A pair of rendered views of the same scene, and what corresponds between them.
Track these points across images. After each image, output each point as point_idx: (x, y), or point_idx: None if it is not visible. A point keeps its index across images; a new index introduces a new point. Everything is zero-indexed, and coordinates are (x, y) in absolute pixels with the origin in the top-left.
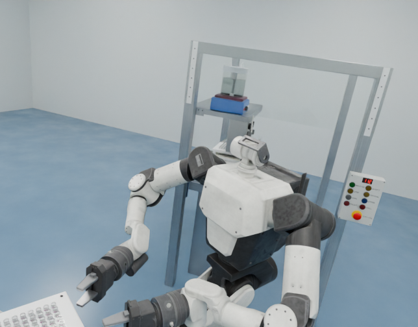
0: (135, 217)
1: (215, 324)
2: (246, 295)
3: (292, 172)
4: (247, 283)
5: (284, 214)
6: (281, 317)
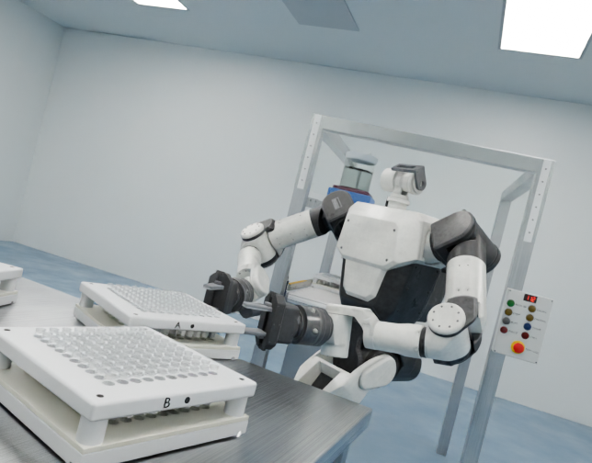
0: (251, 263)
1: (348, 389)
2: (388, 365)
3: None
4: (388, 353)
5: (446, 231)
6: (448, 312)
